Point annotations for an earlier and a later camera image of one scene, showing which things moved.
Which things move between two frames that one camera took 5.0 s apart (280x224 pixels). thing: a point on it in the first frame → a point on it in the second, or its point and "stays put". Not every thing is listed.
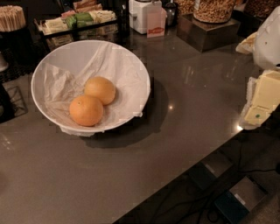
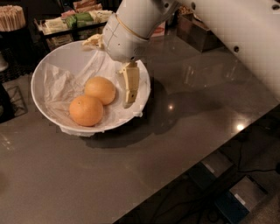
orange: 101,88 stays put
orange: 86,110 stays put
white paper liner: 121,65 stays put
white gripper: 268,44 → 122,42
